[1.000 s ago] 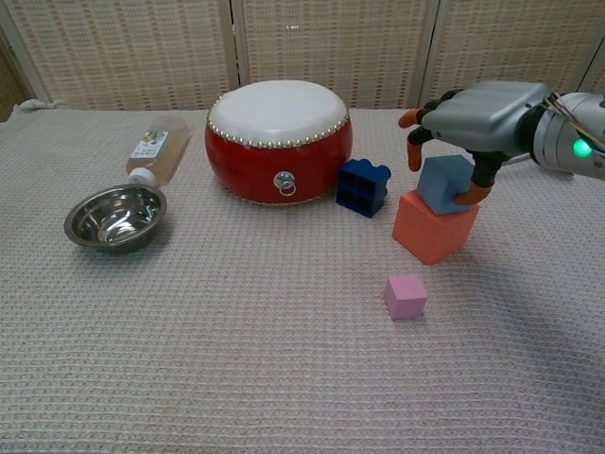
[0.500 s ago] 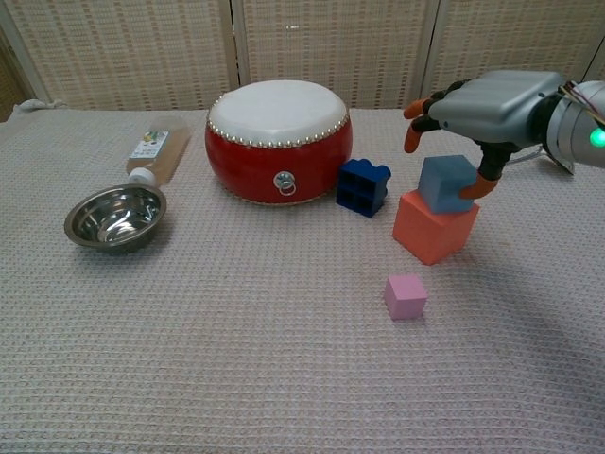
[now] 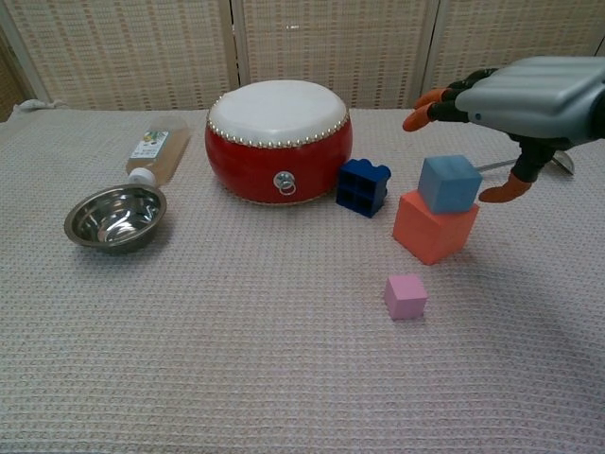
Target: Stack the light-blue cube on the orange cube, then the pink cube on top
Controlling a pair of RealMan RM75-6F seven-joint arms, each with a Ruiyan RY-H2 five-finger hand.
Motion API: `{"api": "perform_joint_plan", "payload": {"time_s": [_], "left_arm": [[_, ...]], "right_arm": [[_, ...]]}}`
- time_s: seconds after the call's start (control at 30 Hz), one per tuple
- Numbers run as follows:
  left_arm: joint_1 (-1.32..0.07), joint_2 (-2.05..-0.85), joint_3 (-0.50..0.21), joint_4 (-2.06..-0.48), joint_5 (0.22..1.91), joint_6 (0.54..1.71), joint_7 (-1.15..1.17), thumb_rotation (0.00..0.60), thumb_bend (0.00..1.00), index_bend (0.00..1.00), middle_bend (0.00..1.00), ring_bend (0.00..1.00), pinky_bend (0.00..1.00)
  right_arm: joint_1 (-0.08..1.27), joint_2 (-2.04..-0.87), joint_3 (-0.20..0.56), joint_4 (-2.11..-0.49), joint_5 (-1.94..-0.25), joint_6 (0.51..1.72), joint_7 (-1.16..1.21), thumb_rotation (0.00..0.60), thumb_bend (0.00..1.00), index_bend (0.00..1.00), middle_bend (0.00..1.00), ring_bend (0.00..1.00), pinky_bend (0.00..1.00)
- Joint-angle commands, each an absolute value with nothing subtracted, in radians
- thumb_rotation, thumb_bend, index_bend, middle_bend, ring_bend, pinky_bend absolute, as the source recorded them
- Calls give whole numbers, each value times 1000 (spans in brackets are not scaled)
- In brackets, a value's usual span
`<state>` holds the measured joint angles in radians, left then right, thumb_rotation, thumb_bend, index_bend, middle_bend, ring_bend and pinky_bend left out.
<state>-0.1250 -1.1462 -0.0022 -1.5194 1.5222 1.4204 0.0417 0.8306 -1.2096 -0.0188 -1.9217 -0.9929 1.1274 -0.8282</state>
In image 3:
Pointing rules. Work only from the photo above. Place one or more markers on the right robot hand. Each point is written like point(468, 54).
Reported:
point(529, 99)

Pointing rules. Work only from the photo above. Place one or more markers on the medium blue foam cube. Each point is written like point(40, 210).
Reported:
point(449, 184)

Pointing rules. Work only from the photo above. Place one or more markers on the small pink foam cube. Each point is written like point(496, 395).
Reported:
point(405, 297)

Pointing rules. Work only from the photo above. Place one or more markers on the large orange foam cube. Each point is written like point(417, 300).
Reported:
point(432, 234)

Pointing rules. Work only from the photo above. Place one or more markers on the dark blue toy brick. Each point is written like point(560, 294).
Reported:
point(363, 189)

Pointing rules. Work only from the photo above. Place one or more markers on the woven folding screen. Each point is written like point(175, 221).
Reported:
point(283, 52)

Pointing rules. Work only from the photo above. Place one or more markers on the red drum with white skin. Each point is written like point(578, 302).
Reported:
point(276, 156)

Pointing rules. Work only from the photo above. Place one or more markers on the beige waffle-weave tablecloth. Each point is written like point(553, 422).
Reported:
point(264, 340)

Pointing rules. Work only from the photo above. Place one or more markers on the clear plastic bottle amber liquid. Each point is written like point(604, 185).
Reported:
point(158, 151)

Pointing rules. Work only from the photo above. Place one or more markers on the stainless steel bowl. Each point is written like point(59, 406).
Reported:
point(115, 221)

